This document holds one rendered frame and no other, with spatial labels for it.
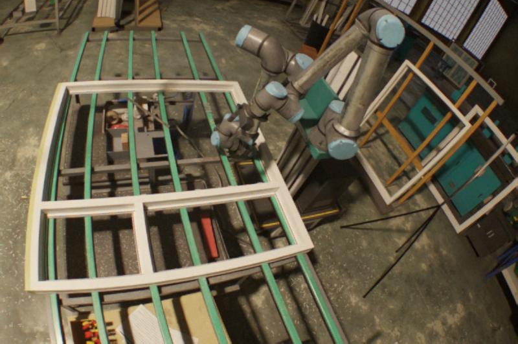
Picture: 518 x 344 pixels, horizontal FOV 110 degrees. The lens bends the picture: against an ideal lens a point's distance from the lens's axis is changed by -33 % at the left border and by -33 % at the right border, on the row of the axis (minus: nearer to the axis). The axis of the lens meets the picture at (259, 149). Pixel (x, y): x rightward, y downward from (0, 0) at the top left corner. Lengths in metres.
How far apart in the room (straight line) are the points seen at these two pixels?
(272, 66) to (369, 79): 0.42
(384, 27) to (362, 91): 0.30
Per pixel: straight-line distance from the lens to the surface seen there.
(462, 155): 4.71
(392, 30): 1.07
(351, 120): 1.26
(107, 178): 1.95
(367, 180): 3.60
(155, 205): 1.47
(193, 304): 1.55
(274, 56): 1.20
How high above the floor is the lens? 2.16
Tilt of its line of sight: 44 degrees down
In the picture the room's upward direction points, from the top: 25 degrees clockwise
